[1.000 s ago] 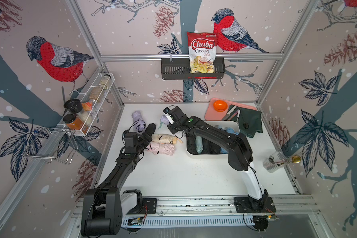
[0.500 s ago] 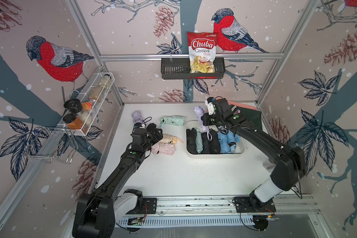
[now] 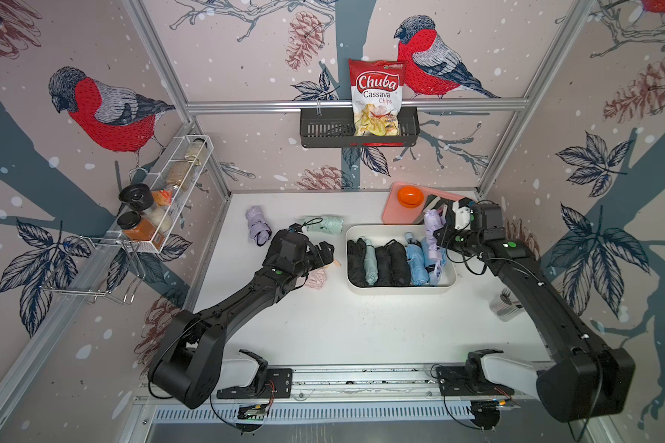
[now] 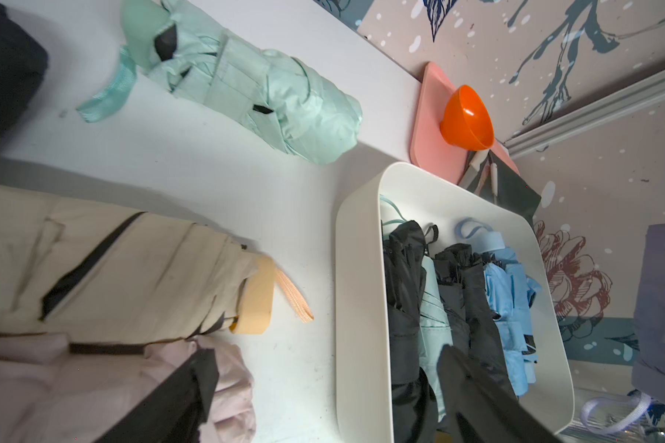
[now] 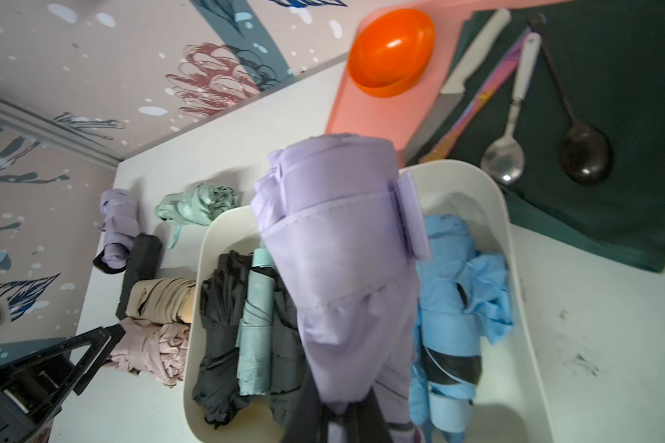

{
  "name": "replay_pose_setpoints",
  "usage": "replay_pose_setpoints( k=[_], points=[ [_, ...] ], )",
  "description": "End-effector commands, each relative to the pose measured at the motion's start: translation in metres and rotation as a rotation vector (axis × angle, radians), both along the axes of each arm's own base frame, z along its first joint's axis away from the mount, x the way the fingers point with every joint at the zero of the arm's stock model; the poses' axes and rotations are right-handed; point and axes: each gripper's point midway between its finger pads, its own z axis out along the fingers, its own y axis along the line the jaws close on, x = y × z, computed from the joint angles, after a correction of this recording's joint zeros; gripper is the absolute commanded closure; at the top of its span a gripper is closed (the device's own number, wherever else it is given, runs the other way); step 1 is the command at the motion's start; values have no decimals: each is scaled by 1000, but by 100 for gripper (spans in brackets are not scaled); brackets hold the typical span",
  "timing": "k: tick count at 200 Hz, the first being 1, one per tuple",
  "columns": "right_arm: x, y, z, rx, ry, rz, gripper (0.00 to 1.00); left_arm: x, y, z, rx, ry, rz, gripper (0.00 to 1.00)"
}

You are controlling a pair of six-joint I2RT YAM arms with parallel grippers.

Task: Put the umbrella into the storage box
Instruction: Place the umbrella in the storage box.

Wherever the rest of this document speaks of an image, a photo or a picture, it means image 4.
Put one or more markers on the black umbrella front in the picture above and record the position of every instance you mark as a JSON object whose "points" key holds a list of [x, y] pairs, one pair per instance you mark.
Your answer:
{"points": [[485, 346]]}

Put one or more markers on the white plastic storage box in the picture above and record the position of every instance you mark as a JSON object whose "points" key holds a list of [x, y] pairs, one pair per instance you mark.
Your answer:
{"points": [[363, 380]]}

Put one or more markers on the pale teal umbrella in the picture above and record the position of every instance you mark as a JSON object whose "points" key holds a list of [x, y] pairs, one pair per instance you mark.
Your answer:
{"points": [[435, 330]]}

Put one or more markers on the black umbrella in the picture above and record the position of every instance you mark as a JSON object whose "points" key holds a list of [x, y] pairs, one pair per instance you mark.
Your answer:
{"points": [[485, 346], [23, 64], [448, 266], [414, 404]]}

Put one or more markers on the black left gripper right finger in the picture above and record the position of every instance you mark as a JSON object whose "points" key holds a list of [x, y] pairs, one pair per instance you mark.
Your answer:
{"points": [[478, 410]]}

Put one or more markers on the purple umbrella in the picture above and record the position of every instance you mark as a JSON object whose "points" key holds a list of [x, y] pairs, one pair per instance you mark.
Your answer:
{"points": [[648, 374]]}

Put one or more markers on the small white handled utensil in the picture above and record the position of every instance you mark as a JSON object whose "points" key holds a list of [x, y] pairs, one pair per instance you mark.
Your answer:
{"points": [[494, 182]]}

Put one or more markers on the pink umbrella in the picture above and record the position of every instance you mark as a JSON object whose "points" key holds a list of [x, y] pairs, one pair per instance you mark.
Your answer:
{"points": [[51, 391]]}

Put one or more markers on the white handled kitchen knife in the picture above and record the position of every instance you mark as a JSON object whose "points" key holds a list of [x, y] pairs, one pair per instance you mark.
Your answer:
{"points": [[473, 168]]}

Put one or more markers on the pink plastic tray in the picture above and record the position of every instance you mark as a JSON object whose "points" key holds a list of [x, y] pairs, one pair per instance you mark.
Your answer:
{"points": [[428, 150]]}

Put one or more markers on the dark green cloth napkin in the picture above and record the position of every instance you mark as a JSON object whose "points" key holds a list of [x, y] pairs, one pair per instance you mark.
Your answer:
{"points": [[515, 194]]}

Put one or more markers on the beige umbrella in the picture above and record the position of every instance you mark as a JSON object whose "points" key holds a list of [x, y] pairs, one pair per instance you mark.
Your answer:
{"points": [[106, 274]]}

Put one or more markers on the light blue umbrella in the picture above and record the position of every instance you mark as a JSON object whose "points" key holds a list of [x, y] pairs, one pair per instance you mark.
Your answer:
{"points": [[510, 293]]}

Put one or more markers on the orange plastic bowl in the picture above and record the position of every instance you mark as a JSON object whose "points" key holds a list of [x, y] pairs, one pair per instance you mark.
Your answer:
{"points": [[466, 121]]}

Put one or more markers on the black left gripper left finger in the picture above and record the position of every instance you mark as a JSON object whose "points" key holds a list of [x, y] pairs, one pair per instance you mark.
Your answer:
{"points": [[176, 409]]}

